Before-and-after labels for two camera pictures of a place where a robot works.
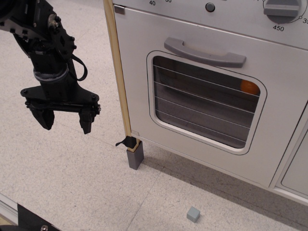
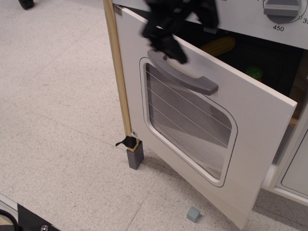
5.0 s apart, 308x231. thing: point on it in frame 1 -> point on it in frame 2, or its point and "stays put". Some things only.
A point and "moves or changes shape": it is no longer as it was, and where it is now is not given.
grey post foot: x=135 y=158 stays put
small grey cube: x=193 y=214 stays put
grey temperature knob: x=282 y=11 stays put
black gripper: x=60 y=91 -> x=162 y=14
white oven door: x=237 y=121 moves or changes shape
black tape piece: x=130 y=141 stays put
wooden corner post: x=110 y=16 stays put
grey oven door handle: x=231 y=59 -> x=203 y=83
